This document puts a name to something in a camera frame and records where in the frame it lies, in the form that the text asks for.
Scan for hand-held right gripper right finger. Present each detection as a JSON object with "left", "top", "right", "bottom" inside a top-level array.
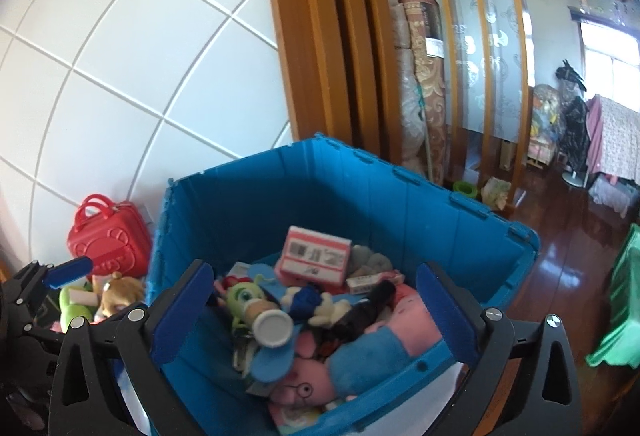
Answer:
[{"left": 416, "top": 260, "right": 583, "bottom": 436}]

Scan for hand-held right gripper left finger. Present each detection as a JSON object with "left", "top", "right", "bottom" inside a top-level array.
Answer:
[{"left": 48, "top": 258, "right": 216, "bottom": 436}]

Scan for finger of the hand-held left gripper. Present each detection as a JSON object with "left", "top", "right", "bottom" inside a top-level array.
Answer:
[
  {"left": 10, "top": 257, "right": 94, "bottom": 317},
  {"left": 20, "top": 320, "right": 71, "bottom": 347}
]

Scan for blue-dress pig plush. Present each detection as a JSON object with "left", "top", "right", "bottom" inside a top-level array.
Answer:
[{"left": 327, "top": 293, "right": 446, "bottom": 399}]

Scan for white capped bottle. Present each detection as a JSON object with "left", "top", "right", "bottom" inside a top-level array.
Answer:
[{"left": 250, "top": 301, "right": 295, "bottom": 348}]

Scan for blue foam boomerang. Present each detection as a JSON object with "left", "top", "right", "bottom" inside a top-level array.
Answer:
[{"left": 245, "top": 263, "right": 301, "bottom": 384}]

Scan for pink white carton box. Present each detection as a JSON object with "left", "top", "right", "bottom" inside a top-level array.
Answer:
[{"left": 276, "top": 226, "right": 353, "bottom": 287}]

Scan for blue plastic crate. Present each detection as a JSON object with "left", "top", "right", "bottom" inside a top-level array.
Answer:
[{"left": 147, "top": 132, "right": 542, "bottom": 436}]

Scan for cream cylinder toy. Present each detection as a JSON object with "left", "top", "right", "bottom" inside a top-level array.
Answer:
[{"left": 69, "top": 288, "right": 101, "bottom": 306}]

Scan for green frog plush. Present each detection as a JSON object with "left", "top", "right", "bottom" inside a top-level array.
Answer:
[{"left": 57, "top": 286, "right": 96, "bottom": 332}]

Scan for red black plush toy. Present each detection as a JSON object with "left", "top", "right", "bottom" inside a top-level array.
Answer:
[{"left": 214, "top": 277, "right": 239, "bottom": 303}]

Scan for red toy suitcase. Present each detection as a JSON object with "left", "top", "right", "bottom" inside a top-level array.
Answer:
[{"left": 67, "top": 193, "right": 153, "bottom": 279}]

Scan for brown camel plush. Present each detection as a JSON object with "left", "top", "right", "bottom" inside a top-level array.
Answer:
[{"left": 92, "top": 272, "right": 148, "bottom": 322}]

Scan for green one-eyed monster plush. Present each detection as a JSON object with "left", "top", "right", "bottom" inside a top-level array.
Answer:
[{"left": 227, "top": 281, "right": 266, "bottom": 317}]

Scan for blue white plush toy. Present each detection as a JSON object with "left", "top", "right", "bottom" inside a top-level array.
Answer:
[{"left": 280, "top": 286, "right": 341, "bottom": 327}]

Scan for white green bag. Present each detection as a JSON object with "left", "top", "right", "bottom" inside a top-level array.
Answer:
[{"left": 480, "top": 176, "right": 513, "bottom": 209}]

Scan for pig plush with glasses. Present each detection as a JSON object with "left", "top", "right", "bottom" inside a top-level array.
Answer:
[{"left": 270, "top": 356, "right": 346, "bottom": 409}]

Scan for pastel patterned packet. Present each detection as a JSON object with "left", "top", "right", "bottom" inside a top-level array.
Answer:
[{"left": 270, "top": 398, "right": 326, "bottom": 434}]

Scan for green cloth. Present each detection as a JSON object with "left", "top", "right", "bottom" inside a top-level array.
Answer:
[{"left": 585, "top": 223, "right": 640, "bottom": 369}]

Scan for beige rolled quilt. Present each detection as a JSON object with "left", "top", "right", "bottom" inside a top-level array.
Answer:
[{"left": 390, "top": 5, "right": 431, "bottom": 172}]

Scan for black hanging clothes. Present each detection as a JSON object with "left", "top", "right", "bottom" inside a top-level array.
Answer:
[{"left": 555, "top": 58, "right": 592, "bottom": 172}]

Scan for rolled patterned carpet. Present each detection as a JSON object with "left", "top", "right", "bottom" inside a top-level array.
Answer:
[{"left": 397, "top": 0, "right": 448, "bottom": 187}]

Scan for pink floral cloth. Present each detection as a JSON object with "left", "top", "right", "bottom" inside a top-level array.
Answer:
[{"left": 586, "top": 95, "right": 640, "bottom": 217}]

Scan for wooden glass partition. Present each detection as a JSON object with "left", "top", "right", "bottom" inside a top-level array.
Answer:
[{"left": 395, "top": 0, "right": 533, "bottom": 197}]

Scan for window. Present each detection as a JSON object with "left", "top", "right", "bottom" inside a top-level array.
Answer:
[{"left": 579, "top": 16, "right": 640, "bottom": 114}]

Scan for wooden frame post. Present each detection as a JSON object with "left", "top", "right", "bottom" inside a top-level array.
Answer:
[{"left": 260, "top": 0, "right": 416, "bottom": 167}]

